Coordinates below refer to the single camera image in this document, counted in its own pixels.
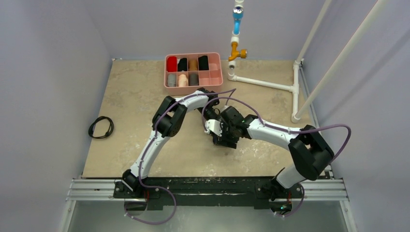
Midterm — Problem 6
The aluminium extrusion frame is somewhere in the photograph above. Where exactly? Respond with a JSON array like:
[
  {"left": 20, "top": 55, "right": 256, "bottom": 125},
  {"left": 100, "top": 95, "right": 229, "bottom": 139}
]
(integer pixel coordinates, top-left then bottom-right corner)
[{"left": 58, "top": 179, "right": 358, "bottom": 232}]

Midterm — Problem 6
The white pvc pipe frame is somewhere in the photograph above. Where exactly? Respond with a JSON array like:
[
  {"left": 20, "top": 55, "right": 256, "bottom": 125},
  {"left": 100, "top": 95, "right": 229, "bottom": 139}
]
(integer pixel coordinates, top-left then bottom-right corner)
[{"left": 228, "top": 0, "right": 388, "bottom": 124}]

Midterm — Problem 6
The black rolled cloth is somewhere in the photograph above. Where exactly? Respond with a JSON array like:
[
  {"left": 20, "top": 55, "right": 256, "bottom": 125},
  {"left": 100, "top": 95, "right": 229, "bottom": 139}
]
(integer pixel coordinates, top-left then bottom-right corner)
[
  {"left": 198, "top": 55, "right": 209, "bottom": 71},
  {"left": 177, "top": 58, "right": 188, "bottom": 72}
]

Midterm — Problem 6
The dark grey rolled cloth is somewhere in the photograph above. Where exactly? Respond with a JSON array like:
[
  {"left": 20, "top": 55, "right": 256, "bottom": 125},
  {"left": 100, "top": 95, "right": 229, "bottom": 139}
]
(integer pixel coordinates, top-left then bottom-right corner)
[{"left": 188, "top": 73, "right": 199, "bottom": 86}]

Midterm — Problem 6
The pink divided organizer tray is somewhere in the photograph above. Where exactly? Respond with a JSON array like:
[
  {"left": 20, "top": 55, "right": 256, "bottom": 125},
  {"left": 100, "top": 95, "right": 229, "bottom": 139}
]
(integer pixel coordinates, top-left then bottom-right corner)
[{"left": 163, "top": 52, "right": 223, "bottom": 95}]

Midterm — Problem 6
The blue pipe valve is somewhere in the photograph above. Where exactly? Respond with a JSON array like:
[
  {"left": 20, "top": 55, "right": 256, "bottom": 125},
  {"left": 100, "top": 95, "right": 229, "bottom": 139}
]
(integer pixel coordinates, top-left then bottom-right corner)
[{"left": 233, "top": 5, "right": 244, "bottom": 35}]

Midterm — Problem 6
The orange pipe valve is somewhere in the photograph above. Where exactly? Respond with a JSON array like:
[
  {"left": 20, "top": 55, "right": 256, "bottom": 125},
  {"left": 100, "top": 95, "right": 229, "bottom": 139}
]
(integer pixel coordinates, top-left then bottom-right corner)
[{"left": 228, "top": 42, "right": 248, "bottom": 61}]

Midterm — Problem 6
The purple cable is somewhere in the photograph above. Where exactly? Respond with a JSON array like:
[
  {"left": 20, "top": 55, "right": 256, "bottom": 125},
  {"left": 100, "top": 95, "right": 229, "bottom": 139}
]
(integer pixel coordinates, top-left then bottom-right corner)
[
  {"left": 123, "top": 88, "right": 237, "bottom": 225},
  {"left": 201, "top": 96, "right": 352, "bottom": 218}
]

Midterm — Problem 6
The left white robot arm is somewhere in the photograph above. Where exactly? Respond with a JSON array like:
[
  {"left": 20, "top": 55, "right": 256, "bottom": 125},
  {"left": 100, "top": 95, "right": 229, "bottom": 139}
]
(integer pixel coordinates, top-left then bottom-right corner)
[{"left": 121, "top": 88, "right": 219, "bottom": 198}]

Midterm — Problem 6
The brown rolled cloth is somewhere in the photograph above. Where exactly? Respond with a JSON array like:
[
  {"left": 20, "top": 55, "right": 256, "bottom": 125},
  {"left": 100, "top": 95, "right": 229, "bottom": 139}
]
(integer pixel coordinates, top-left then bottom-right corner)
[{"left": 188, "top": 59, "right": 198, "bottom": 71}]

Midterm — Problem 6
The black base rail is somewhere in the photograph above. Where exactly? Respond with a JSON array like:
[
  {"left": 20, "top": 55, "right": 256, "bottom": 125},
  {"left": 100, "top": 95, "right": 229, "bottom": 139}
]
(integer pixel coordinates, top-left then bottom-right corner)
[{"left": 113, "top": 176, "right": 303, "bottom": 213}]

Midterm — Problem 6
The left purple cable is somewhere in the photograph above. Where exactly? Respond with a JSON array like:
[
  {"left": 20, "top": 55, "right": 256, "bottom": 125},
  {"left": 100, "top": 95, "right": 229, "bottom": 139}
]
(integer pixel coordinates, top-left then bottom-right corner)
[{"left": 123, "top": 88, "right": 237, "bottom": 225}]

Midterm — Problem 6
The peach rolled cloth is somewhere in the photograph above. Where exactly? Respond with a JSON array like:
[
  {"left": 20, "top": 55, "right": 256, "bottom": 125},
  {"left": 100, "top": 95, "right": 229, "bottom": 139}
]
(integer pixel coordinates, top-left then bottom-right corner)
[{"left": 177, "top": 74, "right": 189, "bottom": 87}]

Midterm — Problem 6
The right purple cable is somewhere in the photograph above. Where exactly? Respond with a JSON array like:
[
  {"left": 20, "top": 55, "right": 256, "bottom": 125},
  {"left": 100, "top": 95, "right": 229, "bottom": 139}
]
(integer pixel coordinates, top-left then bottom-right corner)
[{"left": 201, "top": 96, "right": 352, "bottom": 218}]

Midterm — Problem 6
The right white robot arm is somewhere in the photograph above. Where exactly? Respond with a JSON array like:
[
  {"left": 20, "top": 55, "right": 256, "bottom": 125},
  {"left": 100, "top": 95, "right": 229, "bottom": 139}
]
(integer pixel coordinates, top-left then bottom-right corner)
[{"left": 205, "top": 106, "right": 335, "bottom": 197}]

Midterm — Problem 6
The black coiled cable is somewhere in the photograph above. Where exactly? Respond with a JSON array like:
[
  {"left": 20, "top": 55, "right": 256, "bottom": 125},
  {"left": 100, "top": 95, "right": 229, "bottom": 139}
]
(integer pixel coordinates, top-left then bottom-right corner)
[{"left": 88, "top": 116, "right": 115, "bottom": 140}]

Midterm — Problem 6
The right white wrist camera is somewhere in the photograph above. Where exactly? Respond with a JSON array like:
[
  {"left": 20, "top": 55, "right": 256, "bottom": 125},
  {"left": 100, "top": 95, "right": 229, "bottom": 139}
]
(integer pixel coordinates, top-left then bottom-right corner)
[{"left": 204, "top": 119, "right": 222, "bottom": 137}]

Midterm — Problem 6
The red rolled cloth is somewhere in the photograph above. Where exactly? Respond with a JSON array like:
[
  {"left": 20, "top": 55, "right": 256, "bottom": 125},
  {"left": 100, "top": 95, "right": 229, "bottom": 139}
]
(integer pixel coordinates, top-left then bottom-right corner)
[{"left": 166, "top": 56, "right": 177, "bottom": 73}]

